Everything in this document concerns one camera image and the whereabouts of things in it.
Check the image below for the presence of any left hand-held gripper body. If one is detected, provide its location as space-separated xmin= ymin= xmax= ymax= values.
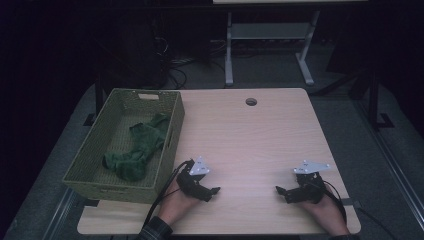
xmin=175 ymin=155 xmax=214 ymax=203

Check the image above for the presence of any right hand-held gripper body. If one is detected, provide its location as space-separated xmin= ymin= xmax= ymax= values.
xmin=290 ymin=159 xmax=332 ymax=205

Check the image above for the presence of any green pet garment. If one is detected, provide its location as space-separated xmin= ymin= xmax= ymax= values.
xmin=101 ymin=112 xmax=171 ymax=183

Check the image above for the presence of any green woven basket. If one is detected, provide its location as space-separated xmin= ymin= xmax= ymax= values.
xmin=62 ymin=87 xmax=186 ymax=205

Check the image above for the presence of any person's left hand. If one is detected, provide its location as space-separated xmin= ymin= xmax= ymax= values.
xmin=157 ymin=187 xmax=200 ymax=228

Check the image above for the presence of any person's right hand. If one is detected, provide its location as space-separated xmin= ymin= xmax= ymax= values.
xmin=298 ymin=185 xmax=351 ymax=236

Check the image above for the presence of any black metal stand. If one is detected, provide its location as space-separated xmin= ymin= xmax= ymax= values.
xmin=367 ymin=66 xmax=396 ymax=132
xmin=82 ymin=71 xmax=105 ymax=128

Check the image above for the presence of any white metal stand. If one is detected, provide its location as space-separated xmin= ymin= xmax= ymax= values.
xmin=224 ymin=9 xmax=321 ymax=88

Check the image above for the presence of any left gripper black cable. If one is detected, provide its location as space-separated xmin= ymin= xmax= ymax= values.
xmin=141 ymin=159 xmax=196 ymax=233

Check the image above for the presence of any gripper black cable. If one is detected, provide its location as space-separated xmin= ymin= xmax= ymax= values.
xmin=314 ymin=179 xmax=348 ymax=225
xmin=141 ymin=159 xmax=196 ymax=233

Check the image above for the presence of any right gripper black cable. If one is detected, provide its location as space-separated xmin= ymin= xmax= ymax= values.
xmin=314 ymin=179 xmax=348 ymax=225

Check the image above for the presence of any black floor cable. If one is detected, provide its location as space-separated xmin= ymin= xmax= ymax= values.
xmin=357 ymin=205 xmax=398 ymax=240

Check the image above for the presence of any metal floor rail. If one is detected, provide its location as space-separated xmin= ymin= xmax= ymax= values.
xmin=40 ymin=187 xmax=80 ymax=240
xmin=352 ymin=99 xmax=424 ymax=232

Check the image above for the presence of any tangle of floor cables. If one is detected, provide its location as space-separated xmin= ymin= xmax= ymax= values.
xmin=151 ymin=33 xmax=228 ymax=90

